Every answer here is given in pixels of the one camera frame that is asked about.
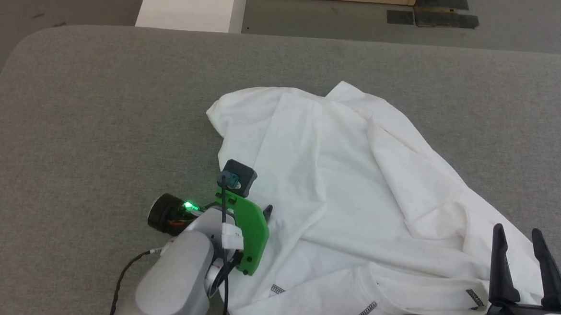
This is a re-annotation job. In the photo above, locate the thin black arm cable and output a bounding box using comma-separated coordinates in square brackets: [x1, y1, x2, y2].
[108, 246, 164, 315]
[212, 175, 247, 315]

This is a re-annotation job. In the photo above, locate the white cable label tag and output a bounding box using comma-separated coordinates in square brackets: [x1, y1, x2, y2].
[220, 223, 247, 251]

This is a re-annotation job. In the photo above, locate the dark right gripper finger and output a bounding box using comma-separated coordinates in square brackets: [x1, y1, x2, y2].
[487, 224, 526, 308]
[527, 229, 561, 310]

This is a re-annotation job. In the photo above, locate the dark floor plate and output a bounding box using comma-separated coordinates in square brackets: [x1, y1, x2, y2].
[419, 0, 470, 11]

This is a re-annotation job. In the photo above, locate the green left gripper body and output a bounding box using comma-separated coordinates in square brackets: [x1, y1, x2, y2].
[144, 187, 273, 278]

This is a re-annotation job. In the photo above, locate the small black floor mat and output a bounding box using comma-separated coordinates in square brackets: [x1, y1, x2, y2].
[386, 10, 416, 26]

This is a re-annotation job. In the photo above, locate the white t-shirt garment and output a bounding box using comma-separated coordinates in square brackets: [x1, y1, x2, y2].
[196, 73, 556, 315]

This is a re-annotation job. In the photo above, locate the long black floor mat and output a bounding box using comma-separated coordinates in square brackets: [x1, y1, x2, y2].
[414, 11, 480, 31]

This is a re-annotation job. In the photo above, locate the white rectangular box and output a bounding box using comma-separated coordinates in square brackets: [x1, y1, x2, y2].
[135, 0, 247, 34]

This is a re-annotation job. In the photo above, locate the grey fabric sofa seat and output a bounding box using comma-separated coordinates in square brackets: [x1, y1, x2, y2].
[0, 19, 561, 315]

